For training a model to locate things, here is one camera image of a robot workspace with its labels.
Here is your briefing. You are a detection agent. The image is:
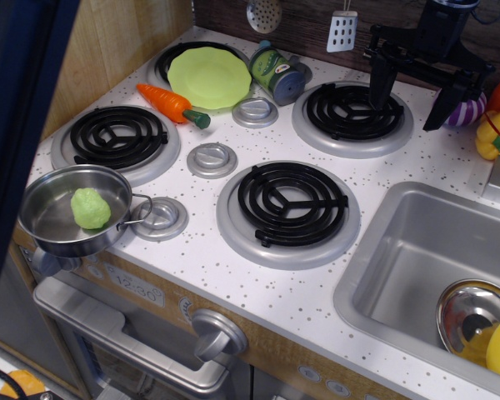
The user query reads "silver sink basin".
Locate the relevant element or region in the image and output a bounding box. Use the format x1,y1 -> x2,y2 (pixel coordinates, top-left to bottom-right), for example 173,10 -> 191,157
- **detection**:
334,182 -> 500,396

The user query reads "hanging silver strainer spoon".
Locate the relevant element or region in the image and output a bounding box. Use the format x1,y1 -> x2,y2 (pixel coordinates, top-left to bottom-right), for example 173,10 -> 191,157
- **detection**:
246,0 -> 283,34

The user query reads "silver stove knob front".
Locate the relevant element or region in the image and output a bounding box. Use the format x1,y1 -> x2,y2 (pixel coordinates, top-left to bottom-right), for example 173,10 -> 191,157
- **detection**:
131,197 -> 189,242

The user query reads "back right black burner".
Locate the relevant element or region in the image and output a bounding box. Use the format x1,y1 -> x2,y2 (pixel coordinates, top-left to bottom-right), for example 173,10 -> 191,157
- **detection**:
292,82 -> 413,159

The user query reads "orange toy carrot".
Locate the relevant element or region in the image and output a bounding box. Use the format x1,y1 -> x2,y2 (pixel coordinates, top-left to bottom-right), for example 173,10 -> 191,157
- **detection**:
136,83 -> 211,129

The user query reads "black burner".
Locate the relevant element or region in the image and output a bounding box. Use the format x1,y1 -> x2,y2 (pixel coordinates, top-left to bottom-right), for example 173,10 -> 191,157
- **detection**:
292,82 -> 413,159
216,161 -> 361,270
146,41 -> 249,88
50,105 -> 181,187

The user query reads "silver stove knob middle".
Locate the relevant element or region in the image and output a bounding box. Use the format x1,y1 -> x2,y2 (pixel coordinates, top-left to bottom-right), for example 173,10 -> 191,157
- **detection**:
187,142 -> 238,179

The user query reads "silver stove knob back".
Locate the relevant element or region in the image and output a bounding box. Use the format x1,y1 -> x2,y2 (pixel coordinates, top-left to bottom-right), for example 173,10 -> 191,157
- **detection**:
232,97 -> 278,128

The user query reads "yellow toy bell pepper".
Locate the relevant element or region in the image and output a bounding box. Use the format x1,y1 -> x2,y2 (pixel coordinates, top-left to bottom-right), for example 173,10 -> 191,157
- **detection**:
475,111 -> 500,161

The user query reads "light green plastic plate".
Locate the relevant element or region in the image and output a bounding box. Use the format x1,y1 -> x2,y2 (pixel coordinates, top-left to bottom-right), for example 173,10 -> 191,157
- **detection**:
167,47 -> 252,110

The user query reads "green toy can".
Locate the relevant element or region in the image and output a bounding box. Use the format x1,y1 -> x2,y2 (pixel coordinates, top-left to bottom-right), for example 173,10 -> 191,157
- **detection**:
249,40 -> 306,106

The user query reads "purple white toy onion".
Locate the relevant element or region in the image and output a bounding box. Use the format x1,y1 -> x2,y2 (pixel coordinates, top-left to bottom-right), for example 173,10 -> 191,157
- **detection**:
445,92 -> 487,127

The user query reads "steel pot lid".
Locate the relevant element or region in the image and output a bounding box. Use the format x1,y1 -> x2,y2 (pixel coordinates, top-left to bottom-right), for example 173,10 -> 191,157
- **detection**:
436,279 -> 500,365

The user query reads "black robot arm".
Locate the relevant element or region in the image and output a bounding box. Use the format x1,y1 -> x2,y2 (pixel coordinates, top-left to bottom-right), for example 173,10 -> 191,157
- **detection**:
365,1 -> 495,131

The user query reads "orange object on floor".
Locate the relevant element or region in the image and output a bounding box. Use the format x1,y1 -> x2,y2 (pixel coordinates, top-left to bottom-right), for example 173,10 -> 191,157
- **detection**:
0,370 -> 46,399

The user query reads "back left black burner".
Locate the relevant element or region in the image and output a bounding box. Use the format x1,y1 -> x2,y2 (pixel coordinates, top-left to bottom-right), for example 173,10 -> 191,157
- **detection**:
146,41 -> 249,88

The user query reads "steel pan with handles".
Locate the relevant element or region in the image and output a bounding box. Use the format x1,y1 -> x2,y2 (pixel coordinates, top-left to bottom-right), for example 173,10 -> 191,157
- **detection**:
18,164 -> 153,258

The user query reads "light green toy broccoli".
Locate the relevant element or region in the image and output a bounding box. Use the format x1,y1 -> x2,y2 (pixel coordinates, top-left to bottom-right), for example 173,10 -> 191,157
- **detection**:
70,187 -> 111,230

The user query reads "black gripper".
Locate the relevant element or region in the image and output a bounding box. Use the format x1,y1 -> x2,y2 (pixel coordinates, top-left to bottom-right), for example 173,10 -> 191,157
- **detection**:
365,24 -> 495,131

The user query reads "silver oven door handle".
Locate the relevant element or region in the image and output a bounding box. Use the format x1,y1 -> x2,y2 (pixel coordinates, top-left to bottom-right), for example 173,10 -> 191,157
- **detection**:
33,277 -> 229,398

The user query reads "silver stove knob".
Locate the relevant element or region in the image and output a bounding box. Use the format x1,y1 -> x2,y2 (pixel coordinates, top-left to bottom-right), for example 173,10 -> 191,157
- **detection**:
187,142 -> 238,179
131,197 -> 189,242
232,97 -> 278,128

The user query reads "front right black burner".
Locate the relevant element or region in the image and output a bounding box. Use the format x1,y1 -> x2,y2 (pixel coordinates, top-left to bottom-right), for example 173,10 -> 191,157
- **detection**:
216,161 -> 361,270

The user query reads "front left black burner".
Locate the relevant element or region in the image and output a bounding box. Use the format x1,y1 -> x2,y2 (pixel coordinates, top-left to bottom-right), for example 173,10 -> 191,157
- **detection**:
50,105 -> 181,187

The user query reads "hanging silver slotted spatula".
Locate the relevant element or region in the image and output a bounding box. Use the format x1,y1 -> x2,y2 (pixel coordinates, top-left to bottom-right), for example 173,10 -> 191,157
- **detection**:
327,1 -> 358,53

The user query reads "oven clock display panel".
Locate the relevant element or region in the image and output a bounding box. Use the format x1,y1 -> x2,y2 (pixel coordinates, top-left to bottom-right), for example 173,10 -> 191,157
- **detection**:
103,262 -> 165,308

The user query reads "silver oven knob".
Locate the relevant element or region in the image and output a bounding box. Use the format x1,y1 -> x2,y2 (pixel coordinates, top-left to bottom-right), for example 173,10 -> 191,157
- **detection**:
32,247 -> 81,277
192,308 -> 248,362

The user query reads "silver oven knob right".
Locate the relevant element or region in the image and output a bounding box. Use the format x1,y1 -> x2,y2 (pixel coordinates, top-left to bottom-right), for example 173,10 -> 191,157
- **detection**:
192,308 -> 248,362

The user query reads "silver oven knob left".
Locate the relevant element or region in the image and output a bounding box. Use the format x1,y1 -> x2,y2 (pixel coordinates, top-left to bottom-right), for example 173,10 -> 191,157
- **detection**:
32,247 -> 81,277

